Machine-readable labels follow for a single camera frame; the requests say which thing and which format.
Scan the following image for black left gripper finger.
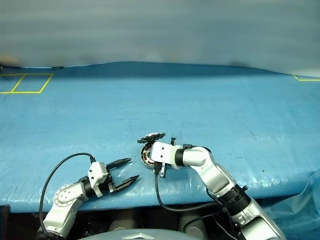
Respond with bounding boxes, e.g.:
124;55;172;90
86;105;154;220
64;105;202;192
107;157;132;171
113;174;140;193

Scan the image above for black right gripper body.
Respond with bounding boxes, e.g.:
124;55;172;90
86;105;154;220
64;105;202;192
159;136;176;179

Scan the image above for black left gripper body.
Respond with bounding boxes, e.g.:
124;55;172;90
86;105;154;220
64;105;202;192
101;166;120;195

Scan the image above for motor stator with copper windings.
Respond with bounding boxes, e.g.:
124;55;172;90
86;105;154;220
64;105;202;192
139;142;161;172

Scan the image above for grey finned rotor disc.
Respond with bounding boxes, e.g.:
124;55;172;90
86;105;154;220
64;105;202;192
136;131;167;145

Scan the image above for blue plastic table cover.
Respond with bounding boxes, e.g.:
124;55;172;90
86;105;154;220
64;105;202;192
0;60;320;240

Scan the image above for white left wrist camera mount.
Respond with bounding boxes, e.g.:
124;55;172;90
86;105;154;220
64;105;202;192
87;161;109;199

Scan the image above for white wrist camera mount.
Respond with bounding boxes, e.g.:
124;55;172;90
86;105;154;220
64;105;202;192
87;161;109;199
150;141;182;171

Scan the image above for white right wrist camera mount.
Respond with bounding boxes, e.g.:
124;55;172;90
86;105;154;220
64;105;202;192
150;141;182;171

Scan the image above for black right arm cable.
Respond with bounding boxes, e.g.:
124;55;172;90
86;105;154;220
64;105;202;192
152;161;241;240

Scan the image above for thin white wire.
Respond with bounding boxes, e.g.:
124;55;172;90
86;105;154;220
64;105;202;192
213;216;238;240

